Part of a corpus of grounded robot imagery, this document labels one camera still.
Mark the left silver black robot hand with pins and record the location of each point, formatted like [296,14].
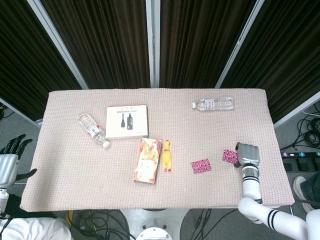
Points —
[7,170]

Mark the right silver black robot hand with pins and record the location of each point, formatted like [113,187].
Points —
[248,155]

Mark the pink patterned card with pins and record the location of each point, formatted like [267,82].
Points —
[230,156]
[201,166]

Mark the white grey robot base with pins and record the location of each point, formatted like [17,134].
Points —
[155,220]

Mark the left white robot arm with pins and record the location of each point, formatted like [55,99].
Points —
[3,196]

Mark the white sneaker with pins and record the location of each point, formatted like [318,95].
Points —
[298,185]

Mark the clear water bottle red print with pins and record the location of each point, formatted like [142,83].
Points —
[215,103]

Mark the dark trouser leg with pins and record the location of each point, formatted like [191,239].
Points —
[311,185]

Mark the yellow floor tape strip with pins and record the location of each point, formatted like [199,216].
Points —
[70,214]

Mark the yellow rubber chicken toy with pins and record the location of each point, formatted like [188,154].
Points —
[167,157]

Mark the clear water bottle white label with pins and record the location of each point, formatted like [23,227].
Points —
[92,130]

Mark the pink woven table cloth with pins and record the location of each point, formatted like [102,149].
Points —
[100,187]

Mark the orange cookie box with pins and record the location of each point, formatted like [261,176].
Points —
[147,160]

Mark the dark brown curtain panel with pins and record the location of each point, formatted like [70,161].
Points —
[200,42]
[105,42]
[287,55]
[25,62]

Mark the white flat product box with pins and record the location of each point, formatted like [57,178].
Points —
[127,122]

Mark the grey metal partition rail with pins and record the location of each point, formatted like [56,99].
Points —
[20,111]
[297,108]

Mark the grey metal partition post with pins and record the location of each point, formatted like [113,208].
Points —
[60,47]
[153,45]
[237,47]

